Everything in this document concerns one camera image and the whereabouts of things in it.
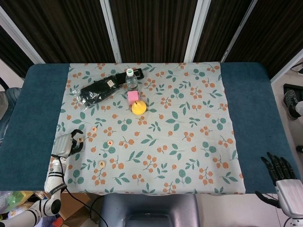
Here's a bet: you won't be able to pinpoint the grey blue padded seat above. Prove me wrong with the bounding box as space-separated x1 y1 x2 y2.
98 193 201 227

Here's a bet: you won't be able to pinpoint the yellow pear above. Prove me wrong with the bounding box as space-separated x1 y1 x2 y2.
131 100 147 116

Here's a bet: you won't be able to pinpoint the clear plastic water bottle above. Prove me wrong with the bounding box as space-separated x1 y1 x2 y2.
125 68 139 92

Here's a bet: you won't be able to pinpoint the black gloves in plastic bag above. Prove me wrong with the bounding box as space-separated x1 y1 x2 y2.
73 75 124 111

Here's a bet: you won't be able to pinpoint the floral fruit print tablecloth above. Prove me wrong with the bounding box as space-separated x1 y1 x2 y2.
44 61 244 196

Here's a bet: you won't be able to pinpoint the green plastic bag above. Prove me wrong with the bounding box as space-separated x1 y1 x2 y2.
0 191 34 213

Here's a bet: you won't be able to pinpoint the black power cable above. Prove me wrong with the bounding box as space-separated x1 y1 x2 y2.
51 155 112 227

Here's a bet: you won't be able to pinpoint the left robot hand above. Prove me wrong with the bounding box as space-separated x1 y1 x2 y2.
51 129 85 157

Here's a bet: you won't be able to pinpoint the dark patterned sneaker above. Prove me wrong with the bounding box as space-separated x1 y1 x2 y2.
281 89 301 121

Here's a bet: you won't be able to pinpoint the dark ribbed partition panel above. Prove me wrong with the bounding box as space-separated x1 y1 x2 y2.
0 0 119 64
105 0 209 64
187 0 258 63
222 0 303 82

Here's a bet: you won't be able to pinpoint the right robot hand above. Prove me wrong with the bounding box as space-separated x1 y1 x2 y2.
254 152 303 217

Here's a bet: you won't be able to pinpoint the brown cardboard box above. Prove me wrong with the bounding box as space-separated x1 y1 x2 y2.
58 192 92 227

